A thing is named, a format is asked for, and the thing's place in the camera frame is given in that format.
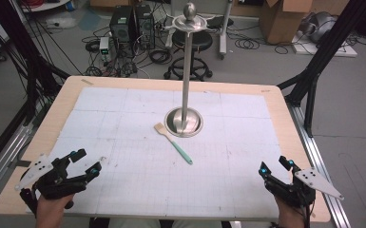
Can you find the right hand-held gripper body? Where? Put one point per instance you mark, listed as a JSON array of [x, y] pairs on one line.
[[298, 190]]

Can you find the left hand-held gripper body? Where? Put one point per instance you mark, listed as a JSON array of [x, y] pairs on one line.
[[53, 186]]

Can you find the person's left hand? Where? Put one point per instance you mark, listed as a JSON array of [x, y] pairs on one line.
[[50, 212]]

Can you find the person's right hand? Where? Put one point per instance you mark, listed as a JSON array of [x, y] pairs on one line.
[[288, 215]]

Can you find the black tape strip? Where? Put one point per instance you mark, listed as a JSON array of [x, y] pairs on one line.
[[20, 163]]

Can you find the white grid mat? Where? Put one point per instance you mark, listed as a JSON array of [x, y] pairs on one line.
[[123, 126]]

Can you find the tan tape strip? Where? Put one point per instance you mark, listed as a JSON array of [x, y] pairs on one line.
[[87, 82]]

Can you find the white power supply unit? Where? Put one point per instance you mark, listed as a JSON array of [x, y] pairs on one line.
[[104, 47]]

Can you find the steel utensil stand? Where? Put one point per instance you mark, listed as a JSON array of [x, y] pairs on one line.
[[187, 79]]

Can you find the white flat board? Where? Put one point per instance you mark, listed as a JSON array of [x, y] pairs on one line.
[[345, 50]]

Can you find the black computer tower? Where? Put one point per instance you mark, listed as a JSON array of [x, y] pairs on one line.
[[145, 27], [120, 23]]

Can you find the grey round appliance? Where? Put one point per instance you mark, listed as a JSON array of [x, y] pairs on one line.
[[320, 27]]

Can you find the cardboard box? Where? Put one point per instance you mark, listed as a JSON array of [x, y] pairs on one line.
[[285, 22]]

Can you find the white metal stand leg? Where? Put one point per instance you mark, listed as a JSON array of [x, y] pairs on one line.
[[223, 31]]

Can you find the black swivel stool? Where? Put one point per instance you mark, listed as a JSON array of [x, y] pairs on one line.
[[191, 44]]

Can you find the aluminium rail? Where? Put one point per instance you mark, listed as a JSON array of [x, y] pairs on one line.
[[317, 158], [3, 164]]

